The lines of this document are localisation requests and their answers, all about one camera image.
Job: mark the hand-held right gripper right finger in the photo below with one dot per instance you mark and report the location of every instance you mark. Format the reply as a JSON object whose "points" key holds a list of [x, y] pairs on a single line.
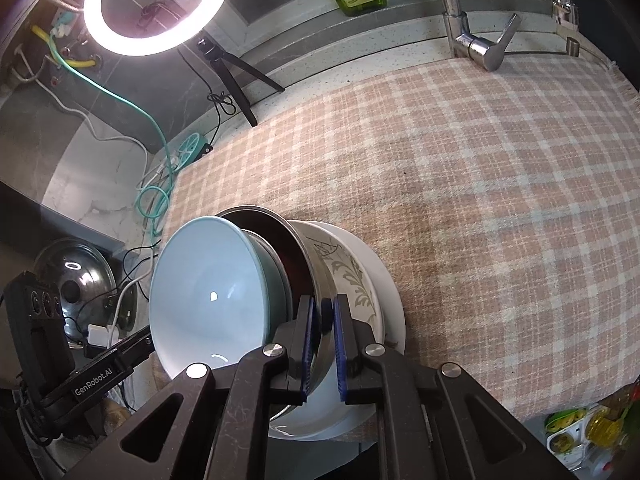
{"points": [[340, 350]]}

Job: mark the black tripod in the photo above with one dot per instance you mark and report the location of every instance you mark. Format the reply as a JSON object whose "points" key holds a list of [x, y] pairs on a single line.
{"points": [[235, 80]]}

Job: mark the green lidded container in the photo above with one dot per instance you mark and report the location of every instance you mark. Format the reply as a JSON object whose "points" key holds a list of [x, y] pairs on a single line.
{"points": [[565, 420]]}

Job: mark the chrome faucet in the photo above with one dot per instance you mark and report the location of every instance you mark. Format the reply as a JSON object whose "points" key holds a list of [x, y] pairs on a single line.
{"points": [[452, 0]]}

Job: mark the white leaf print plate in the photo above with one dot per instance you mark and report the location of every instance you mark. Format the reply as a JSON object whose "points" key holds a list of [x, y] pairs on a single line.
{"points": [[350, 270]]}

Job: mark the person's left hand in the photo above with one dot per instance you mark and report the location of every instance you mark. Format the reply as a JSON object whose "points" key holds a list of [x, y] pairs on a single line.
{"points": [[117, 414]]}

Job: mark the small metal tap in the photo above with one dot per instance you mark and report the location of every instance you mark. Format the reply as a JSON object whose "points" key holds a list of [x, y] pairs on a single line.
{"points": [[565, 10]]}

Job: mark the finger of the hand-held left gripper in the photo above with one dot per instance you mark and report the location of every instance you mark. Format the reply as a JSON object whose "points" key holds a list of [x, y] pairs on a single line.
{"points": [[137, 344]]}

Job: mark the white ceramic bowl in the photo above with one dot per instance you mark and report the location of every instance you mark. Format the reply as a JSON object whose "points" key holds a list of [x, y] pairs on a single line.
{"points": [[210, 285]]}

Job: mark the white charger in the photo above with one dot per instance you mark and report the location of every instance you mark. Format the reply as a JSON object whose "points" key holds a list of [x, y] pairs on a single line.
{"points": [[99, 336]]}

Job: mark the teal round power hub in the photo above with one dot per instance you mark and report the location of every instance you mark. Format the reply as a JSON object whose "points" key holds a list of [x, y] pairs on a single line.
{"points": [[187, 150]]}

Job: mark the plaid tablecloth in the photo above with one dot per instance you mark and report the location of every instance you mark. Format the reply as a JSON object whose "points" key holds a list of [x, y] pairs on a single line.
{"points": [[475, 235]]}

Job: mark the metal ladle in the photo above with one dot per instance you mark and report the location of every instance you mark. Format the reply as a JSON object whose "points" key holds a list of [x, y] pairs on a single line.
{"points": [[127, 305]]}

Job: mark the glass pot lid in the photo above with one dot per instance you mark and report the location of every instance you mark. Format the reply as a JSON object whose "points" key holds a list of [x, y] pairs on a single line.
{"points": [[85, 270]]}

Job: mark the yellow plastic bottle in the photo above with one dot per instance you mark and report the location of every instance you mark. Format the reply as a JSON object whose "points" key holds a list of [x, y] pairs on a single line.
{"points": [[605, 425]]}

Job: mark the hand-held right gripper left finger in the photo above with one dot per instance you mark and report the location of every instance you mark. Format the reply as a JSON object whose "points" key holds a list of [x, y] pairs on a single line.
{"points": [[307, 340]]}

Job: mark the yellow pipe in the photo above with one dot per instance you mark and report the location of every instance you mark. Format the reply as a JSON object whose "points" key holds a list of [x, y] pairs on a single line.
{"points": [[80, 63]]}

